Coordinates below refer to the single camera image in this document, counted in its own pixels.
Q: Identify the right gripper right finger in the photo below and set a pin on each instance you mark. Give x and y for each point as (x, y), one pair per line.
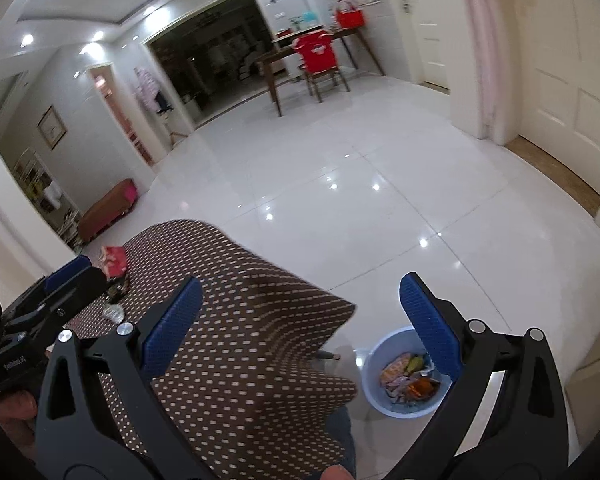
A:
(504, 416)

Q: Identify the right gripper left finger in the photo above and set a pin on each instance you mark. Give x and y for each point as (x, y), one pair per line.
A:
(99, 417)

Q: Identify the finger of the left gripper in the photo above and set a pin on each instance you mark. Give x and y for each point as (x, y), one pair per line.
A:
(67, 272)

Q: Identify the red patterned paper bag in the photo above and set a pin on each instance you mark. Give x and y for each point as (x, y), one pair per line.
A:
(113, 261)

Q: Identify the clear plastic wrapper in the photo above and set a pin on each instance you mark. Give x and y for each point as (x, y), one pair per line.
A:
(114, 313)

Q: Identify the white orange wrapper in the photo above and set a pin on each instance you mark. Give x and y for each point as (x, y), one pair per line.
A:
(394, 369)

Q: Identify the light blue trash bin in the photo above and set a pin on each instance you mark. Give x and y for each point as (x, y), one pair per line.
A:
(399, 378)

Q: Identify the person's left hand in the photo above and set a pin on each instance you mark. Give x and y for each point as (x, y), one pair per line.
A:
(17, 414)

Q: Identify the person's right hand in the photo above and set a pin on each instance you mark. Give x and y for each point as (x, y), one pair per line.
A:
(336, 472)

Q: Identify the brown pink bench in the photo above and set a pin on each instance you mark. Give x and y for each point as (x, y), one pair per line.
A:
(115, 204)

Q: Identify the white shelf rack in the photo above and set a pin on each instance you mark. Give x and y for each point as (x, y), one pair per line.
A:
(60, 211)

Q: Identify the brown polka dot tablecloth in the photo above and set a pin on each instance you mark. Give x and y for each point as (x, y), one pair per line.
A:
(245, 387)

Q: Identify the coat rack with clothes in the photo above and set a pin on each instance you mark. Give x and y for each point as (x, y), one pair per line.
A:
(150, 93)

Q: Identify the wooden dining table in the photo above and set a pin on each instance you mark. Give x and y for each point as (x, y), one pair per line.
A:
(268, 59)

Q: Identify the red covered chair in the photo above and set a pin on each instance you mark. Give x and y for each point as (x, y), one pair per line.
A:
(318, 60)

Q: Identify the red basket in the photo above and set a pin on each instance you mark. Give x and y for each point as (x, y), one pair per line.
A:
(349, 16)

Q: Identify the white door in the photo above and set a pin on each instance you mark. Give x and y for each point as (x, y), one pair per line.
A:
(560, 50)

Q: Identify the pink curtain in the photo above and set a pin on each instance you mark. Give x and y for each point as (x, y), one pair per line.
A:
(487, 54)

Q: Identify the framed wall picture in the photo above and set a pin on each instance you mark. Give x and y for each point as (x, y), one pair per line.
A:
(51, 127)

